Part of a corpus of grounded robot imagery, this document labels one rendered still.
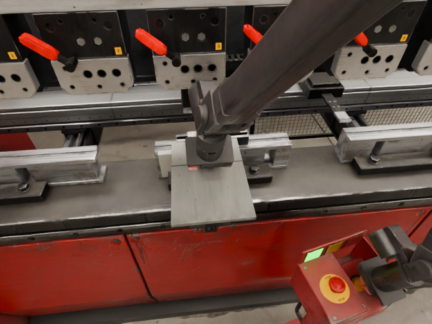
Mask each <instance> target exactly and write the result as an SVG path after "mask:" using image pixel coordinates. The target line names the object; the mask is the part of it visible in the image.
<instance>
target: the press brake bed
mask: <svg viewBox="0 0 432 324"><path fill-rule="evenodd" d="M255 213H256V219H255V220H242V221H234V222H222V225H217V232H212V233H204V227H203V224H200V225H193V226H179V227H171V219H168V220H155V221H147V222H133V223H126V224H112V225H105V226H91V227H83V228H69V229H56V230H48V231H34V232H27V233H13V234H6V235H0V313H3V314H13V315H18V316H31V318H30V322H29V324H118V323H129V322H135V321H146V320H156V319H162V318H172V317H178V316H188V315H193V314H205V313H211V312H222V311H232V310H237V309H248V308H254V307H266V306H272V305H283V304H288V303H298V302H299V298H298V296H297V295H296V293H295V291H294V289H293V287H292V285H291V283H290V281H291V278H292V276H293V273H294V271H295V269H296V266H297V264H298V263H299V261H300V258H301V256H302V252H303V251H306V250H309V249H312V248H315V247H318V246H321V245H324V244H326V243H329V242H332V241H335V240H338V239H341V238H343V237H347V236H349V235H352V234H354V233H358V232H360V231H363V230H368V231H367V233H366V235H365V236H364V238H365V239H366V240H367V241H368V242H369V244H370V245H371V246H372V247H373V248H374V245H373V244H372V242H371V240H370V238H369V236H368V234H370V233H372V232H374V231H377V230H379V229H382V228H384V227H387V226H392V225H395V224H398V225H400V226H401V227H402V229H403V230H404V231H405V233H406V234H407V236H408V237H409V239H410V240H411V241H412V243H416V245H418V244H421V243H423V241H424V239H425V237H426V235H427V234H428V232H429V230H430V229H431V228H432V195H430V196H423V197H409V198H402V199H388V200H380V201H366V202H353V203H345V204H331V205H324V206H310V207H303V208H289V209H281V210H267V211H256V212H255ZM374 249H375V248H374ZM375 251H376V249H375ZM376 252H377V251H376Z"/></svg>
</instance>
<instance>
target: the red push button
mask: <svg viewBox="0 0 432 324"><path fill-rule="evenodd" d="M328 284H329V286H330V289H331V291H332V292H334V293H343V292H344V291H345V289H346V285H345V282H344V281H343V280H342V279H341V278H340V277H337V276H334V277H332V278H330V280H329V281H328Z"/></svg>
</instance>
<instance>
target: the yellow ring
mask: <svg viewBox="0 0 432 324"><path fill-rule="evenodd" d="M334 276H337V275H334V274H327V275H325V276H324V277H323V278H322V279H321V280H320V283H319V287H320V290H321V292H322V294H323V295H324V297H326V299H328V300H329V301H331V302H333V303H344V302H346V301H347V300H348V298H349V296H350V290H349V287H348V285H347V283H346V282H345V281H344V279H342V278H341V277H340V278H341V279H342V280H343V281H344V282H345V285H346V289H345V291H344V292H342V293H336V292H332V291H331V289H330V286H329V280H330V278H332V277H334ZM337 277H339V276H337Z"/></svg>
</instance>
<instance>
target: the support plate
mask: <svg viewBox="0 0 432 324"><path fill-rule="evenodd" d="M231 140H232V145H233V155H234V161H237V162H233V164H232V166H231V167H214V168H201V166H200V165H198V168H197V170H189V169H188V166H172V165H187V163H186V147H185V141H182V142H172V146H171V227H179V226H193V225H200V224H213V223H221V222H234V221H248V220H255V219H256V217H257V216H256V213H255V209H254V206H253V201H252V198H251V193H250V190H249V185H248V180H247V177H246V173H245V170H244V165H243V162H242V161H239V160H242V157H241V154H240V149H239V144H238V141H237V138H232V139H231Z"/></svg>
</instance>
